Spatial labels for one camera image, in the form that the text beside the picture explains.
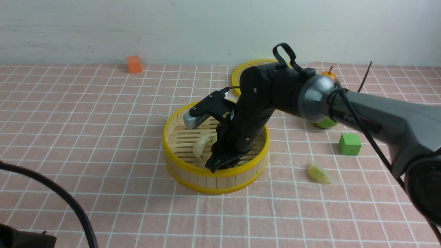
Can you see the green apple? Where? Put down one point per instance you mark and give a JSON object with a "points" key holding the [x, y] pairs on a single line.
{"points": [[326, 123]]}

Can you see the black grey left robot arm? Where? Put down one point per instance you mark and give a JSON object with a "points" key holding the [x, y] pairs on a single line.
{"points": [[13, 238]]}

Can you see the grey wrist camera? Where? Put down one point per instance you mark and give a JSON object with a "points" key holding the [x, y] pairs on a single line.
{"points": [[205, 112]]}

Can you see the green cube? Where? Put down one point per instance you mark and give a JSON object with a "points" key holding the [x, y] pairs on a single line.
{"points": [[350, 144]]}

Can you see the orange cube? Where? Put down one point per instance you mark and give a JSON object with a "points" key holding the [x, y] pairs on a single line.
{"points": [[134, 64]]}

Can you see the yellow bamboo steamer lid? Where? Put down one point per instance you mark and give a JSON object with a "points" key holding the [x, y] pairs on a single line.
{"points": [[238, 71]]}

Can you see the pale green dumpling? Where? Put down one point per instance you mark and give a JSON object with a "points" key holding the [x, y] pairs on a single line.
{"points": [[318, 174], [213, 139]]}

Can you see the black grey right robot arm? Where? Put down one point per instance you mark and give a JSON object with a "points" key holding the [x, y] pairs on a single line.
{"points": [[411, 131]]}

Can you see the pink checkered tablecloth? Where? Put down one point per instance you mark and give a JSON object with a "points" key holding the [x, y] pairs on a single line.
{"points": [[97, 131]]}

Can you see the orange yellow pear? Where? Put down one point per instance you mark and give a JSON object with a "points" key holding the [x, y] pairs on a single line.
{"points": [[330, 74]]}

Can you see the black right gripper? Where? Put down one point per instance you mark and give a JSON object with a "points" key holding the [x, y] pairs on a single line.
{"points": [[236, 135]]}

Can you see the yellow bamboo steamer tray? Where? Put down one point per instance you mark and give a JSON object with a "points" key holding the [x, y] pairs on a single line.
{"points": [[191, 172]]}

